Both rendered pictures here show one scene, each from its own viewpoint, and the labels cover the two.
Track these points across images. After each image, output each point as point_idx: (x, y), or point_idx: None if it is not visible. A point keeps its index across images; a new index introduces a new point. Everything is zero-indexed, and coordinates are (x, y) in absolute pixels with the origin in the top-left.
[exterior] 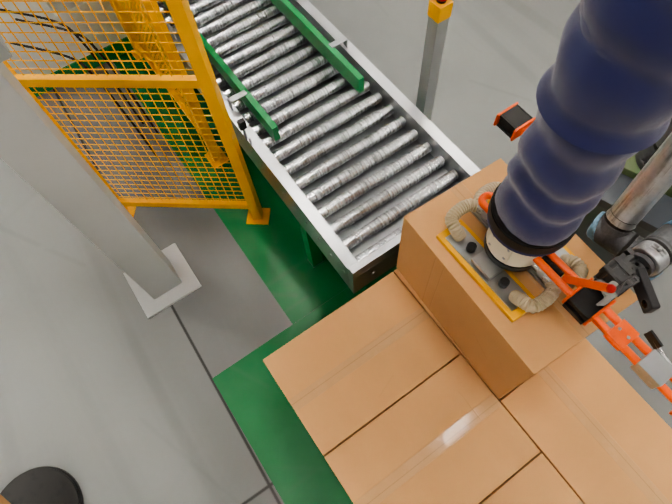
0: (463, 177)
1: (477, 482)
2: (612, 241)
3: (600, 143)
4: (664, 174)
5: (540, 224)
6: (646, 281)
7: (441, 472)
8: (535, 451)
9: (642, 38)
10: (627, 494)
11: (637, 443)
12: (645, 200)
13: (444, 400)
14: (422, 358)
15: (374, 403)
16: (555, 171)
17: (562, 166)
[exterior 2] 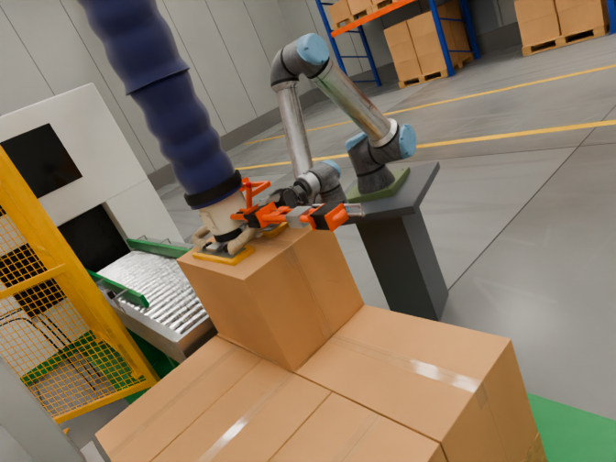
0: None
1: (269, 440)
2: (307, 203)
3: (139, 81)
4: (291, 141)
5: (188, 170)
6: (297, 188)
7: (236, 447)
8: (326, 393)
9: (95, 17)
10: (417, 386)
11: (420, 346)
12: (298, 164)
13: (245, 393)
14: (230, 374)
15: (182, 423)
16: (153, 120)
17: (152, 115)
